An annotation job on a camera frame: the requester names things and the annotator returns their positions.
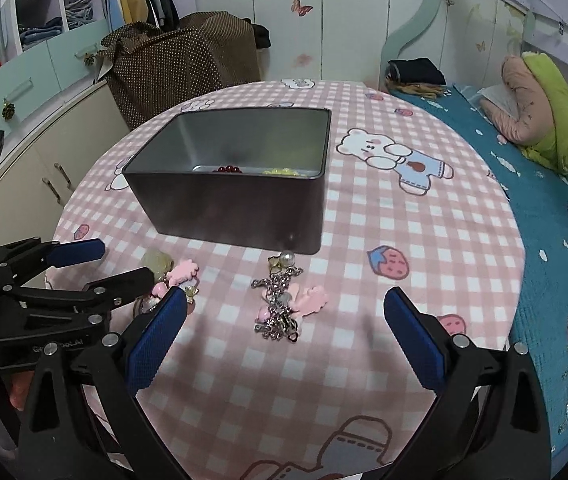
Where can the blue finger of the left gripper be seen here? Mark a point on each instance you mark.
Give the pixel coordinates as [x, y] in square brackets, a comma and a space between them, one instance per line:
[78, 252]
[121, 289]

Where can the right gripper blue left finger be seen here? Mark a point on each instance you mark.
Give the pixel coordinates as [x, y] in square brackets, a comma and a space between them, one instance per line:
[149, 337]

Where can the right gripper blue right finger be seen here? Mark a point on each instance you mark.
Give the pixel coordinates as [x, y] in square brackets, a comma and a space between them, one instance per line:
[421, 338]

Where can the jade pendant pink charm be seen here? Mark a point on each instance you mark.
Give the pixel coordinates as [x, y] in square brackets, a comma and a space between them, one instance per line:
[168, 274]

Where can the silver chain pink charm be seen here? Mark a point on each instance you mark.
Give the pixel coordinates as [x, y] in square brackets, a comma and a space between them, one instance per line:
[284, 303]

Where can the left hand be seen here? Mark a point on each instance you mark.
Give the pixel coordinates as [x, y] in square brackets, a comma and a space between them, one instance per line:
[18, 388]

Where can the white low cabinet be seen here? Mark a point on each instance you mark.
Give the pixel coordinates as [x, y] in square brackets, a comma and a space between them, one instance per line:
[40, 175]

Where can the teal patterned bed sheet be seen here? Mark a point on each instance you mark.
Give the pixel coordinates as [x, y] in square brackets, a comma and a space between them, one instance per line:
[539, 201]

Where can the pink checked cartoon tablecloth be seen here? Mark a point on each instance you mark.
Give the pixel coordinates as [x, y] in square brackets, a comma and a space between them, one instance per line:
[410, 202]

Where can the grey metal tin box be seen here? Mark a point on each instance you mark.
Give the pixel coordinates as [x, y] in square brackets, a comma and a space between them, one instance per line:
[252, 177]

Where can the brown dotted fabric cover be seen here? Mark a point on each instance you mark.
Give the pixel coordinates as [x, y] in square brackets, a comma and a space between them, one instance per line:
[149, 71]

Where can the teal drawer shelf unit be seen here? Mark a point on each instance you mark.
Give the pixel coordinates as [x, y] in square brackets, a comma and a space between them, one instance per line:
[47, 49]

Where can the pink and green quilt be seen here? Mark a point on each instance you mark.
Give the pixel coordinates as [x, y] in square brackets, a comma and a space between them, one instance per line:
[539, 129]

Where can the folded black clothes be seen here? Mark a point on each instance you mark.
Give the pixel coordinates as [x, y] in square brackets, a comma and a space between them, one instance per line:
[416, 71]

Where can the white wardrobe with butterflies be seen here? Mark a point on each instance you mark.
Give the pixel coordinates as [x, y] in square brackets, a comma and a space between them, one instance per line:
[322, 39]

